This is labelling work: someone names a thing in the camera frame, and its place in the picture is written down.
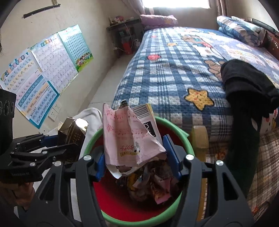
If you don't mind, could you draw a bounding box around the pink torn paper bag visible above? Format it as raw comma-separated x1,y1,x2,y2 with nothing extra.
103,100,167,179

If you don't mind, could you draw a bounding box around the trash inside bin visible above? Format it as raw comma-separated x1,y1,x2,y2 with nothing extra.
116,154,181,206

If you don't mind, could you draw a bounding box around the person's left hand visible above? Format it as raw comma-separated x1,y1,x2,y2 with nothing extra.
1,182,35,210

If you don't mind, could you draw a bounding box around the red bin with green rim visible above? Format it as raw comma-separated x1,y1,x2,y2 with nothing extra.
83,116,195,227

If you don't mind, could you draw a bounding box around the blue plaid bed quilt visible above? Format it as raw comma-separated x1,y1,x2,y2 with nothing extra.
112,27,278,142

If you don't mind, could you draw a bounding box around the brown plaid bed sheet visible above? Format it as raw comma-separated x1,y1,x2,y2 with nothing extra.
206,128,278,221

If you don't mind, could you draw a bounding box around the black clothing on bed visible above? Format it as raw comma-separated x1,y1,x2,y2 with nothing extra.
220,59,278,196

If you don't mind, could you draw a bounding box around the red item on shelf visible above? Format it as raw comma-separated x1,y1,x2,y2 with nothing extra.
122,42,133,55

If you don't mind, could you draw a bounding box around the dark corner shelf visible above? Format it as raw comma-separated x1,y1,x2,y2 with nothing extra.
106,18,144,58

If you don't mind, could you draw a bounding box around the purple folded blanket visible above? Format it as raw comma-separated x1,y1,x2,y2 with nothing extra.
140,14,178,30

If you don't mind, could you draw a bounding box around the blue white folded duvet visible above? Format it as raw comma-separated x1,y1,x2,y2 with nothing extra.
216,16,266,47

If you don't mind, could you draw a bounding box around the dark wooden headboard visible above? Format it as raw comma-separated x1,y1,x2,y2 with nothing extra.
252,19,279,60

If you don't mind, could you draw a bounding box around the bright window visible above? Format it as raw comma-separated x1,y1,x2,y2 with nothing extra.
142,0,210,9

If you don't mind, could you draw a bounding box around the white wall socket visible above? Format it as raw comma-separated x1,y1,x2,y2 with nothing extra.
48,102,62,121

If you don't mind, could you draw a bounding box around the pinyin wall poster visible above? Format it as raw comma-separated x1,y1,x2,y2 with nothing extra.
1,48,59,129

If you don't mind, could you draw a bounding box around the white chart wall poster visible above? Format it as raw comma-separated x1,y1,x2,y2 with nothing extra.
30,33,78,93

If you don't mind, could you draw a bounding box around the green chart wall poster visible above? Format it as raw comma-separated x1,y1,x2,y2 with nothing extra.
58,25,93,72

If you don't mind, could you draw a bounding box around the black wall strip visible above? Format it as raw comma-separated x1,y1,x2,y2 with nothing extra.
23,3,61,19

